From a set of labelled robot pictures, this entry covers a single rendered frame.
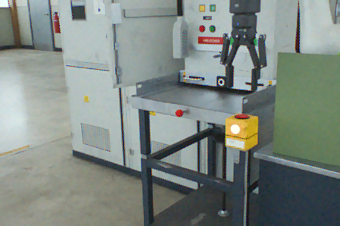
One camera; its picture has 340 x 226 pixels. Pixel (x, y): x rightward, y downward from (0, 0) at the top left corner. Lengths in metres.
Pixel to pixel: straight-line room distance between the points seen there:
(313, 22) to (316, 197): 0.61
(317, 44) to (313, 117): 0.29
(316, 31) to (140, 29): 0.99
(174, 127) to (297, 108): 1.39
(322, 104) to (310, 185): 0.27
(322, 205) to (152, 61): 1.24
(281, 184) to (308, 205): 0.11
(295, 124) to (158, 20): 1.12
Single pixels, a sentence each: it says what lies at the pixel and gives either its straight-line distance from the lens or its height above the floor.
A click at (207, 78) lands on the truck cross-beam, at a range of 1.96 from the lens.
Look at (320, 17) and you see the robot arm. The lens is 1.53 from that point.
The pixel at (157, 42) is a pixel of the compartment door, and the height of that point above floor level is 1.06.
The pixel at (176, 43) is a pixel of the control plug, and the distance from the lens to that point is 1.93.
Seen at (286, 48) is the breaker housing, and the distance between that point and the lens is 1.90.
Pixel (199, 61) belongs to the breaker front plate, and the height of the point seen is 0.98.
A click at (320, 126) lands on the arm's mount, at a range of 1.34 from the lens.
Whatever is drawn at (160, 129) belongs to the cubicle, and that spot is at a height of 0.43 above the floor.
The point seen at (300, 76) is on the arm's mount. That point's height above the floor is 1.03.
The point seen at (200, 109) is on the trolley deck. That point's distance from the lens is 1.61.
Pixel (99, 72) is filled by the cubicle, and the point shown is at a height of 0.78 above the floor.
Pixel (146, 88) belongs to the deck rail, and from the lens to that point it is 1.88.
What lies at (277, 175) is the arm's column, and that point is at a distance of 1.42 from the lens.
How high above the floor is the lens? 1.26
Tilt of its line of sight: 16 degrees down
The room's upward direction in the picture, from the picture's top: 2 degrees counter-clockwise
